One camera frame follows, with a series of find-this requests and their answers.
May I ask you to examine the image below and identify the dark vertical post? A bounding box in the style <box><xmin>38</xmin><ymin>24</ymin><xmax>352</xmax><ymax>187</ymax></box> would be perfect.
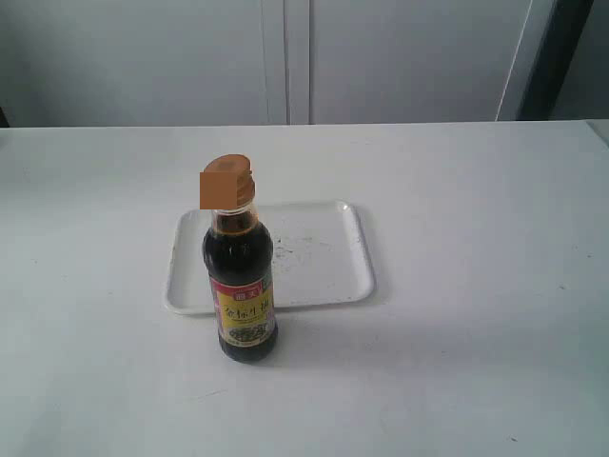
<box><xmin>517</xmin><ymin>0</ymin><xmax>594</xmax><ymax>121</ymax></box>

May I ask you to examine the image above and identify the white rectangular plastic tray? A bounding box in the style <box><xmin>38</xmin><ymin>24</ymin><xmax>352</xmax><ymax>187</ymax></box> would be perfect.
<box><xmin>166</xmin><ymin>200</ymin><xmax>376</xmax><ymax>315</ymax></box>

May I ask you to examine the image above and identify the dark soy sauce bottle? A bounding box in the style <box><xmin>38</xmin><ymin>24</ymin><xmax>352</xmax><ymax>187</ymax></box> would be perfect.
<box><xmin>200</xmin><ymin>154</ymin><xmax>278</xmax><ymax>363</ymax></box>

